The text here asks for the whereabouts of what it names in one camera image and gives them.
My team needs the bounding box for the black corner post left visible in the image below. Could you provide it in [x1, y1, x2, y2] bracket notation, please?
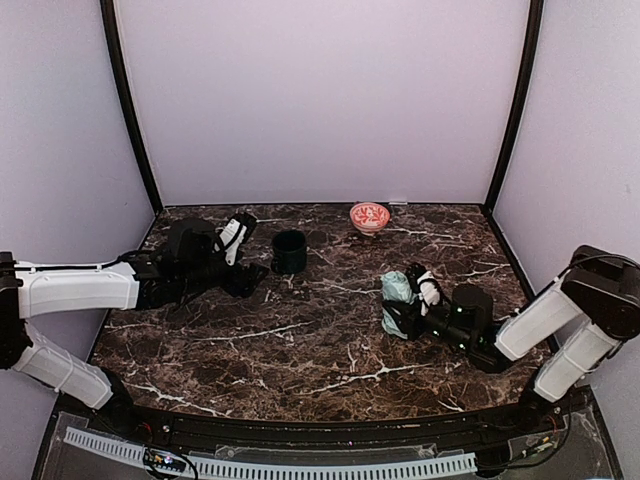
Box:
[99, 0, 164, 215]

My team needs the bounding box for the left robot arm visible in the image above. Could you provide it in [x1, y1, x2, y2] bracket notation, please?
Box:
[1, 212, 268, 411]

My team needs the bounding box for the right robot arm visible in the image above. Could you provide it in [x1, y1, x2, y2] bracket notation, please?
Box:
[381, 245, 639, 405]

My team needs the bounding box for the red patterned white bowl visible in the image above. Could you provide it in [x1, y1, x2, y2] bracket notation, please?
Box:
[349, 202, 391, 236]

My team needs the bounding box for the mint green folding umbrella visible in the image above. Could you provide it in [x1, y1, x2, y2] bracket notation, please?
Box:
[380, 271, 416, 340]

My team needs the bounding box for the white slotted cable duct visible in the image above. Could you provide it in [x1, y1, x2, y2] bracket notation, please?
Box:
[63, 427, 478, 479]

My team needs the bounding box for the dark green mug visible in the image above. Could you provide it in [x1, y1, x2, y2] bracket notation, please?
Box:
[271, 230, 307, 275]

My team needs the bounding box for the black corner post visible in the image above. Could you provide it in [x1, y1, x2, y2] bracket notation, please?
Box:
[99, 0, 164, 215]
[483, 0, 544, 215]

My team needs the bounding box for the black front rail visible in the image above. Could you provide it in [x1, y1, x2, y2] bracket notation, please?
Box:
[54, 389, 596, 454]

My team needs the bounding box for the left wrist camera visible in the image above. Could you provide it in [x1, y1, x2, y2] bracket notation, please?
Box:
[213, 212, 257, 267]

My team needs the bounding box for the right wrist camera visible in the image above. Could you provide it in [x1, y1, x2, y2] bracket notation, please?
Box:
[405, 263, 445, 316]

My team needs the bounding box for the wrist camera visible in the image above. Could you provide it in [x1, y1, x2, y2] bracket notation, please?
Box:
[405, 263, 445, 316]
[213, 212, 257, 267]

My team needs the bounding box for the black corner post right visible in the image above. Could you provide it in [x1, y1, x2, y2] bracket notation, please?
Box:
[483, 0, 544, 215]

